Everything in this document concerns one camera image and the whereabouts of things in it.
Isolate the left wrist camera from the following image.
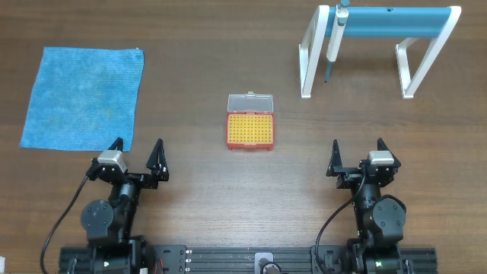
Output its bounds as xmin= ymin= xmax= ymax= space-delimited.
xmin=96 ymin=149 xmax=129 ymax=173

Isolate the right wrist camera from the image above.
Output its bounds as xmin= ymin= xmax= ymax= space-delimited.
xmin=366 ymin=150 xmax=396 ymax=167

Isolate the black cable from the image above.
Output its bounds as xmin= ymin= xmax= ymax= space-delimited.
xmin=39 ymin=174 xmax=91 ymax=274
xmin=314 ymin=169 xmax=368 ymax=274

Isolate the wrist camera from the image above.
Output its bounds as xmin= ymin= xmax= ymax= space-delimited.
xmin=96 ymin=149 xmax=129 ymax=173
xmin=366 ymin=150 xmax=396 ymax=167

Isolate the mounting rail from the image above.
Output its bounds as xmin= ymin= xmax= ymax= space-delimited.
xmin=59 ymin=245 xmax=438 ymax=274

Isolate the white and blue stand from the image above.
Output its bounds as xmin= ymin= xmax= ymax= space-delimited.
xmin=298 ymin=4 xmax=463 ymax=100

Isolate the red and yellow tip box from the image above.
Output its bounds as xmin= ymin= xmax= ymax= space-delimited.
xmin=226 ymin=91 xmax=275 ymax=151

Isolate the blue cloth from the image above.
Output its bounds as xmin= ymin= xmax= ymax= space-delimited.
xmin=18 ymin=46 xmax=145 ymax=152

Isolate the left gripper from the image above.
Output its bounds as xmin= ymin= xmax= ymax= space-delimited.
xmin=85 ymin=137 xmax=170 ymax=190

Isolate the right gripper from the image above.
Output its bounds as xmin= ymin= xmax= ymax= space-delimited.
xmin=326 ymin=137 xmax=402 ymax=190

